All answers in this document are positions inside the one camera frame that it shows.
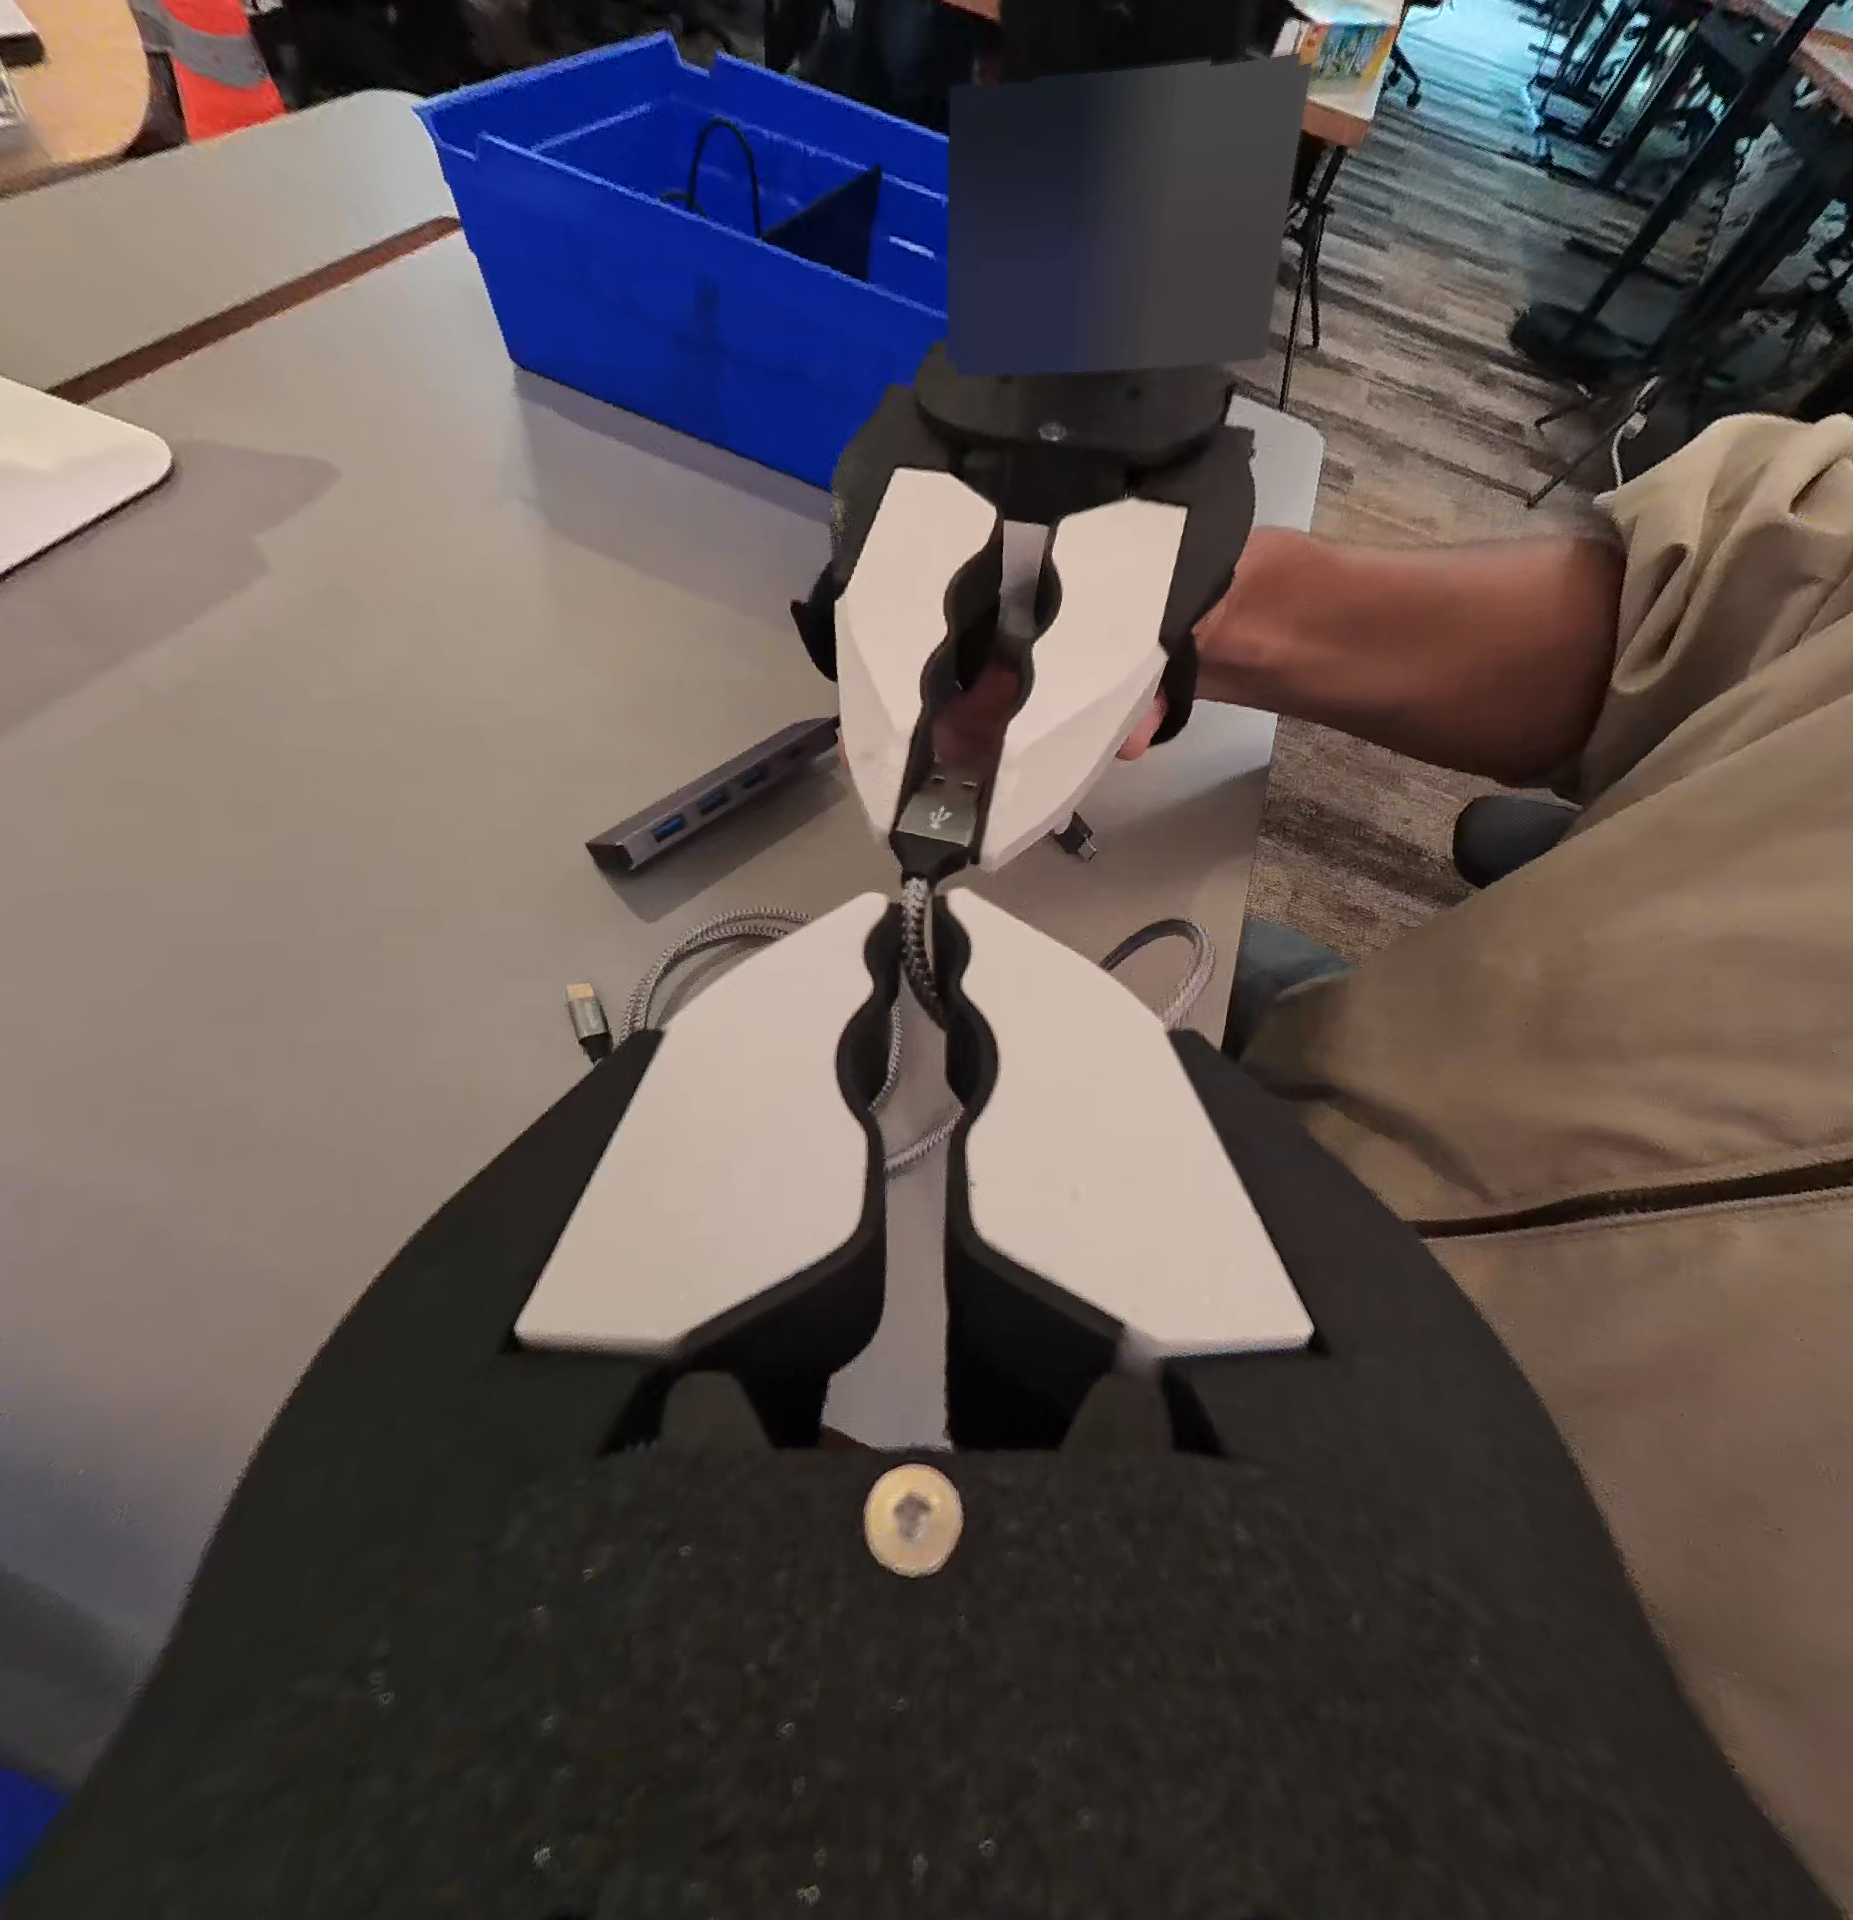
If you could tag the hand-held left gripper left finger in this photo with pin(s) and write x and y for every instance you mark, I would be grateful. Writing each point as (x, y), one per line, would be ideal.
(685, 1167)

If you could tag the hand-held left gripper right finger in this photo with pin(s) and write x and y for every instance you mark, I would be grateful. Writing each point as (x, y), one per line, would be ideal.
(1119, 1167)

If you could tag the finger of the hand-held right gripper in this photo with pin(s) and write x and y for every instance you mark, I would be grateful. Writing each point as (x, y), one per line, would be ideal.
(890, 627)
(1099, 645)

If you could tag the person's right forearm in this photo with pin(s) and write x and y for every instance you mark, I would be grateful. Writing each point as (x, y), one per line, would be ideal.
(1435, 645)

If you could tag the person's right hand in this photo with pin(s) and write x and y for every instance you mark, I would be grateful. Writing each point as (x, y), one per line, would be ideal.
(1244, 645)

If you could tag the black framed background desk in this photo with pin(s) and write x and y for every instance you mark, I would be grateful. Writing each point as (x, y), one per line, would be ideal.
(1575, 332)

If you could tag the wooden book stand white base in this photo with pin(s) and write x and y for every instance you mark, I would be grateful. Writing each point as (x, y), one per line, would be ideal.
(39, 466)

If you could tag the orange traffic cone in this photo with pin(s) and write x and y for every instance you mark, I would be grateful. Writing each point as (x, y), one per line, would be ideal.
(216, 66)

